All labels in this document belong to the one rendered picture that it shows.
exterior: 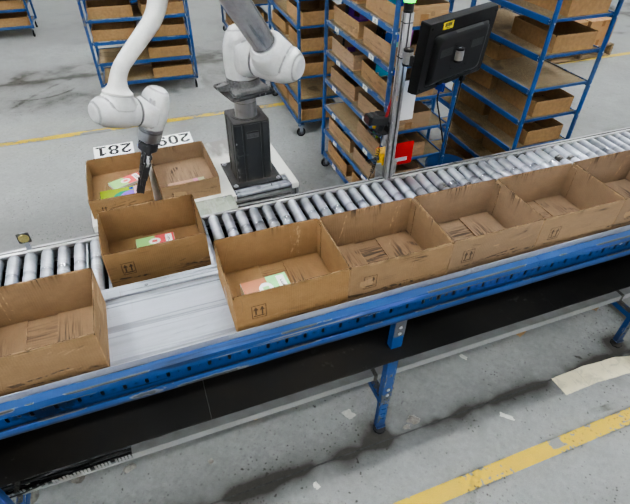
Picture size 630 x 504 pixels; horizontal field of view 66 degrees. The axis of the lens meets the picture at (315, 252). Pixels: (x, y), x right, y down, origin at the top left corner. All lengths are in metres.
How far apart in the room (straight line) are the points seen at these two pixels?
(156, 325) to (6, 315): 0.47
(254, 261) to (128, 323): 0.48
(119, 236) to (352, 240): 1.01
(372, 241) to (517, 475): 1.23
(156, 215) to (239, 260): 0.57
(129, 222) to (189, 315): 0.67
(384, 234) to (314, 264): 0.33
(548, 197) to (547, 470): 1.21
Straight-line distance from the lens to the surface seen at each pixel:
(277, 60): 2.11
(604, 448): 2.74
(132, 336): 1.70
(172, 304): 1.75
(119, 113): 1.85
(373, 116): 2.42
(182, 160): 2.76
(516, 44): 3.43
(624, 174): 2.73
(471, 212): 2.17
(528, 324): 2.66
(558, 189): 2.45
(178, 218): 2.25
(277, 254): 1.82
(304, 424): 2.44
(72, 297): 1.80
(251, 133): 2.41
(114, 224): 2.23
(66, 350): 1.55
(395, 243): 1.95
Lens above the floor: 2.12
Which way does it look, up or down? 41 degrees down
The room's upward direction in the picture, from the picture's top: 1 degrees clockwise
